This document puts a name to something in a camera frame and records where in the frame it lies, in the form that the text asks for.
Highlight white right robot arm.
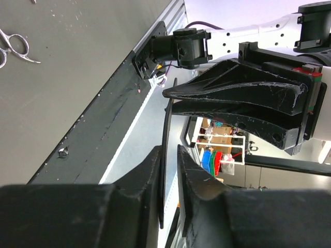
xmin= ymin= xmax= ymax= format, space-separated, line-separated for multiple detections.
xmin=151 ymin=1 xmax=330 ymax=155

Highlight black handled comb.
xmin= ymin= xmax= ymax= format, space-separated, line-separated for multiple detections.
xmin=158 ymin=77 xmax=179 ymax=230

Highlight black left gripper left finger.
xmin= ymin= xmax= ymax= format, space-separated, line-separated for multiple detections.
xmin=1 ymin=146 xmax=161 ymax=247

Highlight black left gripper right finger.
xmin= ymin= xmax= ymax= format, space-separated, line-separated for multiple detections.
xmin=177 ymin=145 xmax=330 ymax=247

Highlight silver thinning scissors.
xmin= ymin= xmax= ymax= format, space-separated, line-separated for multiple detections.
xmin=0 ymin=28 xmax=42 ymax=69

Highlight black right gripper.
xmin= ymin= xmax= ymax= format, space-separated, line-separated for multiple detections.
xmin=162 ymin=42 xmax=327 ymax=155

